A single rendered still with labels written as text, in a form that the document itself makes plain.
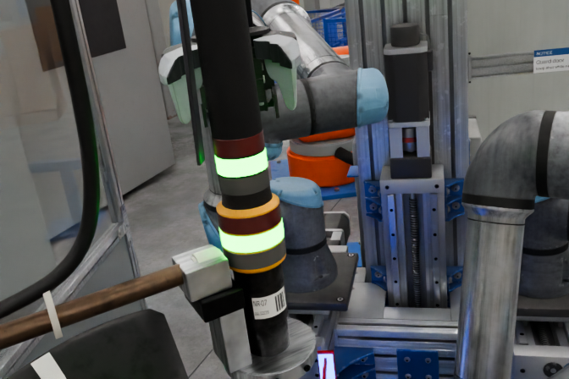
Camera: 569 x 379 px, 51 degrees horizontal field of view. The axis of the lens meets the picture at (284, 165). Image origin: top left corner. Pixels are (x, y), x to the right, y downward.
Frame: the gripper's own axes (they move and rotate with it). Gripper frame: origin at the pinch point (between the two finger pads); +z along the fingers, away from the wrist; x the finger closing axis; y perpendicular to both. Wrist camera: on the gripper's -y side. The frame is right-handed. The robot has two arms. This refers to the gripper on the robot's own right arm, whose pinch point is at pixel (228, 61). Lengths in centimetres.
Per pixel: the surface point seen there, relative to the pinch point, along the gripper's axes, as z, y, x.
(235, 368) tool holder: 10.5, 19.5, 2.1
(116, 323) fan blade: -3.9, 23.7, 14.2
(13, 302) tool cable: 14.5, 9.8, 13.4
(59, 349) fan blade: -0.5, 23.4, 18.5
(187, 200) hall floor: -393, 166, 67
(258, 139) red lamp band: 8.7, 3.8, -1.6
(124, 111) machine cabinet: -430, 96, 110
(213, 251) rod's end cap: 9.3, 10.9, 2.4
